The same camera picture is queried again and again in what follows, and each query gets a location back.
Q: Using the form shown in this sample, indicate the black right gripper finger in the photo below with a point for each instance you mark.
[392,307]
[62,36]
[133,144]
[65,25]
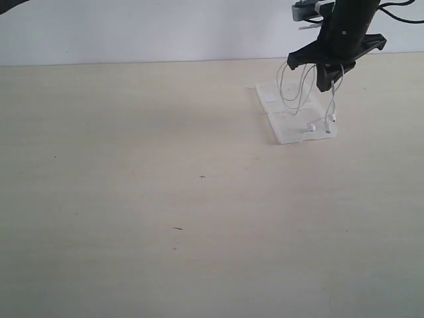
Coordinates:
[331,73]
[309,54]

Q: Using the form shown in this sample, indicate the clear plastic storage case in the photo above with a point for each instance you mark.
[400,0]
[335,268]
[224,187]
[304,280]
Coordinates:
[294,121]

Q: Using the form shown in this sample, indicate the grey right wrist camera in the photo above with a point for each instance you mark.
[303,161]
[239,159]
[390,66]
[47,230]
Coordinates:
[310,9]

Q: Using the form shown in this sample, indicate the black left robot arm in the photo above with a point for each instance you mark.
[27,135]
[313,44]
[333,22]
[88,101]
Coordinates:
[7,5]

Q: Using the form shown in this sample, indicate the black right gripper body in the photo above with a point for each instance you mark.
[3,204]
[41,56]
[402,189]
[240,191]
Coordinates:
[343,37]

